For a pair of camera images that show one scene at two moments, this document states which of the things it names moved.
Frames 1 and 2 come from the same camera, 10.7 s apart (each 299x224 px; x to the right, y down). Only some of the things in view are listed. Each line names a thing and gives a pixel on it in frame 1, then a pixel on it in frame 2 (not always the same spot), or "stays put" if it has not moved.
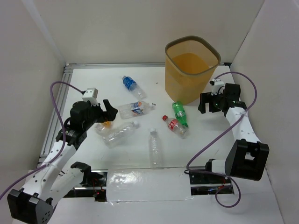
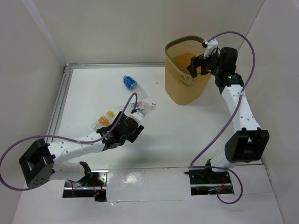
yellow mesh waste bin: (190, 63) stays put
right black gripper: (207, 97) → (196, 61)
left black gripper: (100, 113) → (131, 123)
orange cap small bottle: (105, 124) stays put
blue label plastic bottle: (132, 85) stays put
